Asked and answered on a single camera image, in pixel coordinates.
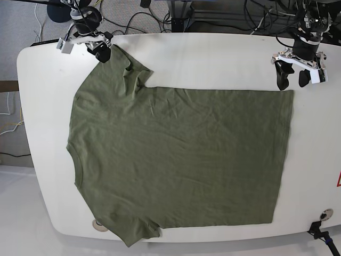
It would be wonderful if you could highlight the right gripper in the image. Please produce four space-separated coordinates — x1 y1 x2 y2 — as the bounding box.
69 23 112 63

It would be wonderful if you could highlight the black clamp with cable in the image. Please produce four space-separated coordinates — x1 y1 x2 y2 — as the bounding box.
307 221 340 256

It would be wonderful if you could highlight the table cable grommet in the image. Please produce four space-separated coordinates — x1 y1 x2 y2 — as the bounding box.
320 209 334 221
92 220 108 232

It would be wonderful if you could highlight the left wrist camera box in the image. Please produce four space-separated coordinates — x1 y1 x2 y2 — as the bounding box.
310 69 328 84

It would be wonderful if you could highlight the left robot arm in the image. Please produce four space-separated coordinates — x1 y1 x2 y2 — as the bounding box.
271 1 332 91

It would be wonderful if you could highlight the left table cable grommet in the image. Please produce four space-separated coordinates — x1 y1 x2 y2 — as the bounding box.
92 220 108 232

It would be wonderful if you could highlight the black metal frame post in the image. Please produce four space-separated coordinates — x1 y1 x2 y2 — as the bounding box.
167 1 194 33

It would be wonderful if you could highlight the round black stand base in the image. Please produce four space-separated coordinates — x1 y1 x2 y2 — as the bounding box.
47 0 78 23

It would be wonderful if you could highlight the white cable on floor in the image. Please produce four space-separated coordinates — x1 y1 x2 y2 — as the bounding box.
33 3 43 42

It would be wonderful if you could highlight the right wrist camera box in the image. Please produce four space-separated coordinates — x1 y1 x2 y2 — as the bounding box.
56 38 74 54

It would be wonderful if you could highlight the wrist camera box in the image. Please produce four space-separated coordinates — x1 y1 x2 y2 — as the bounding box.
310 69 328 84
56 38 74 54

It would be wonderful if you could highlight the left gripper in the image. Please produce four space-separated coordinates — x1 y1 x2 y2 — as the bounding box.
271 37 326 91

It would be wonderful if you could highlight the right table cable grommet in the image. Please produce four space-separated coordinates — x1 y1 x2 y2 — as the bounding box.
320 209 334 221

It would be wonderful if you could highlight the red warning triangle sticker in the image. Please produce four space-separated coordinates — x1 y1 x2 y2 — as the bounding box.
336 172 341 187

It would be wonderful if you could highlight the black flat bar on floor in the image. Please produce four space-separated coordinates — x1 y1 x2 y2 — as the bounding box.
30 39 59 47

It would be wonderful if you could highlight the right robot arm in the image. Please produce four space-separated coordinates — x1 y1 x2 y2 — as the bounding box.
56 1 113 63

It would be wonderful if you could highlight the olive green T-shirt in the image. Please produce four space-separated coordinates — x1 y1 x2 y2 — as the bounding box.
67 45 294 246

